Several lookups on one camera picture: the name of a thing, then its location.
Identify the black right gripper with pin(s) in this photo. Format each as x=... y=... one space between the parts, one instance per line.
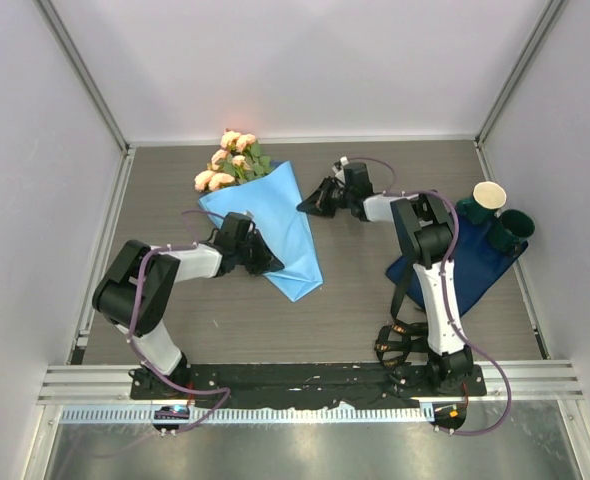
x=319 y=203

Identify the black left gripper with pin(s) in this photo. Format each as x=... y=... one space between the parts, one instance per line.
x=267 y=262

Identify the large blue wrapping paper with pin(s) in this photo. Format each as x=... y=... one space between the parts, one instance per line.
x=272 y=201

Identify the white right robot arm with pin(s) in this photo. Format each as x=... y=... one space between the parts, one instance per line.
x=449 y=358

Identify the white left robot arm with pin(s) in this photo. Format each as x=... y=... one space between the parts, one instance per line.
x=134 y=293

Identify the dark green mug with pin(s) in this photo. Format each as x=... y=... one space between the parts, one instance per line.
x=510 y=230
x=474 y=212

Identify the black printed ribbon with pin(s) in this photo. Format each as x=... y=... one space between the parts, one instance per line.
x=397 y=340

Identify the beige paper cup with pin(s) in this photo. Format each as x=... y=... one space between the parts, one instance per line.
x=489 y=196

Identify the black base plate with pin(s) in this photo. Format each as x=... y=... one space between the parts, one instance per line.
x=257 y=381

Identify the slotted cable duct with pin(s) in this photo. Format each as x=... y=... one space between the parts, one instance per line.
x=159 y=414

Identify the aluminium frame rail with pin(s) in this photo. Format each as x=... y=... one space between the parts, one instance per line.
x=526 y=380

